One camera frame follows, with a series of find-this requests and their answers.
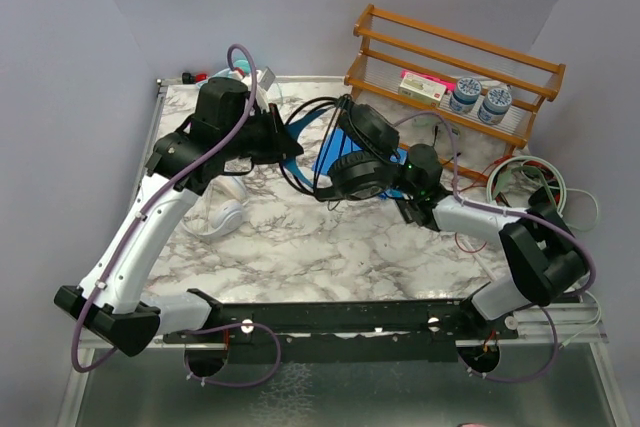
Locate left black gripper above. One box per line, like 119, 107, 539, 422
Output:
222, 102, 305, 165

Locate black headphone cable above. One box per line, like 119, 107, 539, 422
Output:
282, 94, 461, 213

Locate black blue headphones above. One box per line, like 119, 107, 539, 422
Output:
284, 94, 403, 202

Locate white over-ear headphones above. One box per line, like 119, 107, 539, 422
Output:
181, 176, 249, 242

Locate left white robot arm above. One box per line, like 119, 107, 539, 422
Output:
54, 77, 303, 356

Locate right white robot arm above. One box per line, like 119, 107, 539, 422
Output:
390, 144, 592, 338

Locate teal cat-ear headphones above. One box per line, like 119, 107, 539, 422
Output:
214, 59, 253, 81

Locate green headphones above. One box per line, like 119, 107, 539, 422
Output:
485, 155, 601, 238

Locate red black headphones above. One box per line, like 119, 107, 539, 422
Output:
493, 160, 566, 211

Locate blue notebook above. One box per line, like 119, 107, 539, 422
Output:
312, 128, 407, 199

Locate white stick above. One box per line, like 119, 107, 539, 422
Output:
456, 239, 497, 282

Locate white green box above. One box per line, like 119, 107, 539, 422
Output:
398, 72, 446, 108

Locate left blue-lid jar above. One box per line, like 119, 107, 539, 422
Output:
449, 77, 482, 114

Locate blue-lid jar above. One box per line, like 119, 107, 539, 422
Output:
477, 87, 513, 125
449, 77, 482, 114

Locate right blue-lid jar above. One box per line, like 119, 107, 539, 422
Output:
477, 87, 513, 125

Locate wooden shelf rack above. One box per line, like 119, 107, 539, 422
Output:
344, 4, 566, 156

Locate red black connector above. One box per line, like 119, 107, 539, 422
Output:
181, 72, 209, 85

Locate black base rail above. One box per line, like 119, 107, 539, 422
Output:
163, 299, 518, 364

